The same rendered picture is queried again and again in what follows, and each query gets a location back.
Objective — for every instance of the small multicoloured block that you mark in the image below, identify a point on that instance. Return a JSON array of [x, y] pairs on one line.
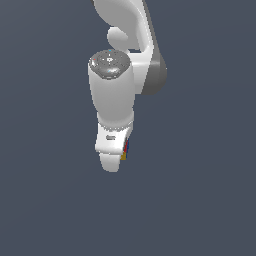
[[125, 150]]

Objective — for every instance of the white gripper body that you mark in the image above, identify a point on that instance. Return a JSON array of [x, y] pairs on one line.
[[110, 138]]

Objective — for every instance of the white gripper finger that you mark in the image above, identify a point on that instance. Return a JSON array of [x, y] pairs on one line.
[[110, 163]]

